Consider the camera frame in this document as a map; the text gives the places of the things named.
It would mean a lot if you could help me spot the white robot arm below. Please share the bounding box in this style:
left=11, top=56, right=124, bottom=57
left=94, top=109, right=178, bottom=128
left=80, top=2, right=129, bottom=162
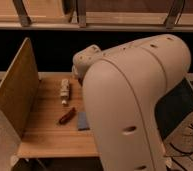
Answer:
left=72, top=34, right=191, bottom=171

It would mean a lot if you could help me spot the white tube bottle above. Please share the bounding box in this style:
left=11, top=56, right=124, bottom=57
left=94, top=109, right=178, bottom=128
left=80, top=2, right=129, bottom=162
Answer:
left=60, top=79, right=70, bottom=105

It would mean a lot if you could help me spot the grey blue cloth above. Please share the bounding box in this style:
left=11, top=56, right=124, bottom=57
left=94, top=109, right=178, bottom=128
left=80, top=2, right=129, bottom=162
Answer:
left=77, top=112, right=90, bottom=131

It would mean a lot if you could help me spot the right dark side panel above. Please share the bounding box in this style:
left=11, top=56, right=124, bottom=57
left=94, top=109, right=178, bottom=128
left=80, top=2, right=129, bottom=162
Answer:
left=155, top=79, right=193, bottom=139

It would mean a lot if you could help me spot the left wooden side panel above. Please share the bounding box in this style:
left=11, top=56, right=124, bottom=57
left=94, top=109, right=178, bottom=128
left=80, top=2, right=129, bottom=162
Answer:
left=0, top=38, right=39, bottom=141

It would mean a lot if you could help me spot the wooden shelf with brackets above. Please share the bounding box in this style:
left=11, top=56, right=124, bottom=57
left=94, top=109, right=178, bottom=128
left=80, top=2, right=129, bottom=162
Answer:
left=0, top=0, right=193, bottom=32

